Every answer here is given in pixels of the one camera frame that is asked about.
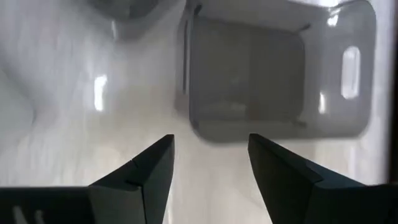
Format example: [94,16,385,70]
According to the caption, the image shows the black table frame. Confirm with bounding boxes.
[387,0,398,185]

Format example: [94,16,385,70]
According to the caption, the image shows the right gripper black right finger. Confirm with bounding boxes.
[248,133,368,224]

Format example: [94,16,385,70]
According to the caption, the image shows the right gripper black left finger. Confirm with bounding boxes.
[88,134,175,224]

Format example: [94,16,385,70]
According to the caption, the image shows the clear frosted plastic basket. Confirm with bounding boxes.
[0,0,124,138]

